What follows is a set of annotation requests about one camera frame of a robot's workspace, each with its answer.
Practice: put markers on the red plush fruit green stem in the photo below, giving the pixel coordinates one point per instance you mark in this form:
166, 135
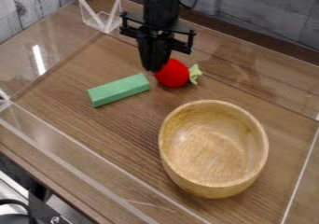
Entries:
175, 74

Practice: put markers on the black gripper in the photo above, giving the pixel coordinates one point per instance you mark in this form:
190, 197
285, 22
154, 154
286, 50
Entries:
175, 37

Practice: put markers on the black bracket bottom left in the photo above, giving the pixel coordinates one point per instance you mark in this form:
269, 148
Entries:
43, 213

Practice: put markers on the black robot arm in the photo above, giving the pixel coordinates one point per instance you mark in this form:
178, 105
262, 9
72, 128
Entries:
162, 13

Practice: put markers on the light wooden bowl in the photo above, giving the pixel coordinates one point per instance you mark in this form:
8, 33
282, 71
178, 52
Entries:
214, 148

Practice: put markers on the clear acrylic tray enclosure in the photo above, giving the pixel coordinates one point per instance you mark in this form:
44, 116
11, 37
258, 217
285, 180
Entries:
95, 155

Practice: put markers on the green rectangular block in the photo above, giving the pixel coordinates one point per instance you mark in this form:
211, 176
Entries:
118, 89

